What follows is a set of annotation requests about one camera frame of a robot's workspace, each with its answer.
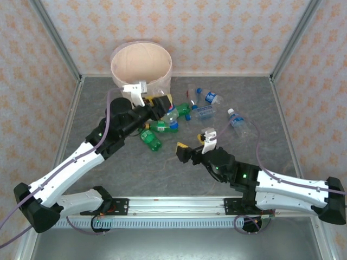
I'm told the clear bottle purple label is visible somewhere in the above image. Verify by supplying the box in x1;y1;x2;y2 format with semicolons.
153;87;179;130

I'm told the green plastic bottle yellow cap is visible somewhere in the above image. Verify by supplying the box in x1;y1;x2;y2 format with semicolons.
144;120;179;134
173;102;192;120
139;129;163;152

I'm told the crushed clear bottle blue cap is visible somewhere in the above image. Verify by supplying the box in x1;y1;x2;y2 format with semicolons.
184;105;217;122

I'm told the clear bottle red label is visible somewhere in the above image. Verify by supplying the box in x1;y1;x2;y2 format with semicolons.
186;83;199;111

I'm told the blue label bottle white cap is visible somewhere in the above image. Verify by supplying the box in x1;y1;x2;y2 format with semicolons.
227;108;253;139

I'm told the cream plastic bin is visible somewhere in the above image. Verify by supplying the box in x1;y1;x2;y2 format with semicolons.
110;40;173;102

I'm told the pink plastic bin liner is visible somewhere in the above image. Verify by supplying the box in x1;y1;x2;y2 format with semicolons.
110;40;173;101

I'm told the aluminium table edge rail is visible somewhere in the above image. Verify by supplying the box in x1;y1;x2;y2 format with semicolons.
81;72;272;79
269;77;336;260
15;77;85;260

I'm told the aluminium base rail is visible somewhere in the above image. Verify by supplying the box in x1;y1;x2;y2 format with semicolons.
58;197;320;218

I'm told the grey slotted cable duct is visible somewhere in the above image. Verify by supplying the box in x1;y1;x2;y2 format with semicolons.
55;218;262;230

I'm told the aluminium frame post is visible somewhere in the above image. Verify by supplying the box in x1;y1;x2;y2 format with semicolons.
269;0;323;79
28;0;82;82

